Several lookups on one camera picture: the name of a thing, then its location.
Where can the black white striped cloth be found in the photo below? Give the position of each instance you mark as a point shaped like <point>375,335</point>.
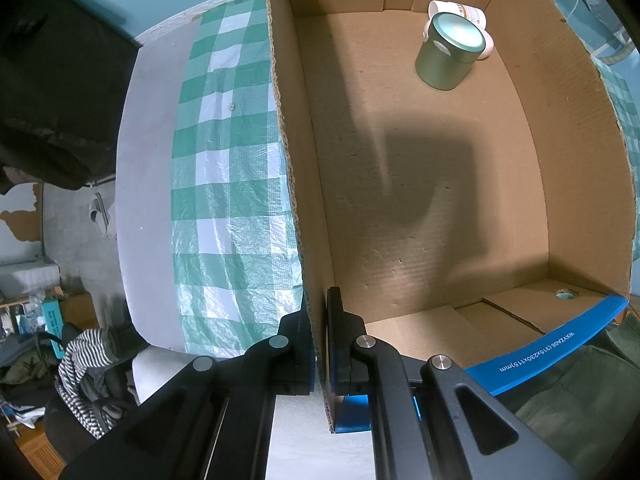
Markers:
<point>80,375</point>

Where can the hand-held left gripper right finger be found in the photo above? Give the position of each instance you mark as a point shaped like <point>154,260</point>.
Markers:
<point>337,355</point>

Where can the white orange-label bottle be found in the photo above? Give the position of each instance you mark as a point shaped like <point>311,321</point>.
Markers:
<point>465,10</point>

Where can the green cylindrical tin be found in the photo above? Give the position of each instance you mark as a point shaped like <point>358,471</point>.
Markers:
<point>445,60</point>

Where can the light green checked plastic tablecloth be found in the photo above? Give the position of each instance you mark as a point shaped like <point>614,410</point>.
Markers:
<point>235,210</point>

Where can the brown cardboard carton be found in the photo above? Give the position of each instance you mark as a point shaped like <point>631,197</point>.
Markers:
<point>80,310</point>

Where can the black hanging clothing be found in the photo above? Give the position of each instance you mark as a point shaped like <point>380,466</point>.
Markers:
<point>60,85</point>

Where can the blue-edged cardboard box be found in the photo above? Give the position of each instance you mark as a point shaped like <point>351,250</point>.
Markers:
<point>425,185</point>

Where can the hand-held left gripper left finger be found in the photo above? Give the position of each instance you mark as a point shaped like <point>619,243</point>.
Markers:
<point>300,355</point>

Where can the teal carton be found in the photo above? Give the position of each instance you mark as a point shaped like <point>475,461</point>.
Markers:
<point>52,325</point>

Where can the white foam box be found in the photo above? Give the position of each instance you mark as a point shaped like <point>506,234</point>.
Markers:
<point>35,277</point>

